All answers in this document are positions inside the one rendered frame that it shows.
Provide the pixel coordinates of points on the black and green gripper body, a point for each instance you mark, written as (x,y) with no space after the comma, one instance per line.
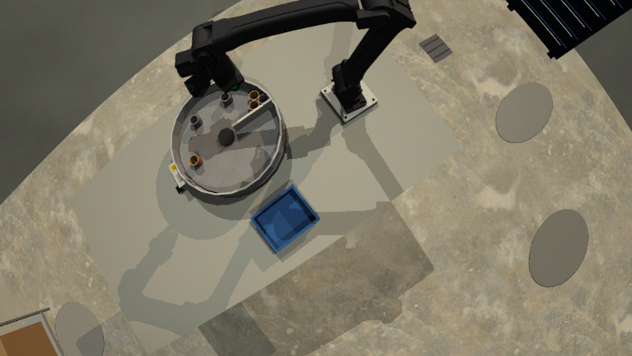
(233,74)

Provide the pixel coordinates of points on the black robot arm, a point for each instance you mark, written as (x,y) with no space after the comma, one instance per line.
(210,40)

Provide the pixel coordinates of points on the blue crate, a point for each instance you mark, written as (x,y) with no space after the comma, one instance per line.
(285,220)

